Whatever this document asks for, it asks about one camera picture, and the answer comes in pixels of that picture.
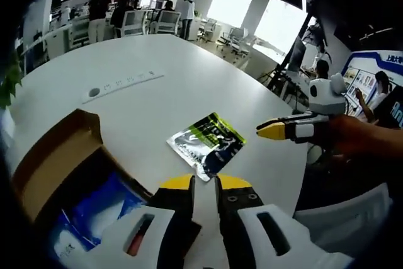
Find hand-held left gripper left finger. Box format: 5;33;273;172
102;173;196;269

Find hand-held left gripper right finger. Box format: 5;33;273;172
214;173;354;269

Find silver green foil pouch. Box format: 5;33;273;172
166;112;246;183

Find blue wet wipes pack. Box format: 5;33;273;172
61;171;149;248

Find brown cardboard shoe box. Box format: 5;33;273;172
11;108;202;253

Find person's right hand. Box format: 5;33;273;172
326;114;377;158

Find monitor on stand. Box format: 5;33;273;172
285;37;307;73

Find white mesh office chair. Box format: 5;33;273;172
294;183;394;260

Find white table socket panel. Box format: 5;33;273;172
81;70;165;105

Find white counter desk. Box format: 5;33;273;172
45;26;89;52

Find green plant in white pot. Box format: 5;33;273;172
0;57;23;109

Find blue white wall board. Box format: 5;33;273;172
343;50;403;115

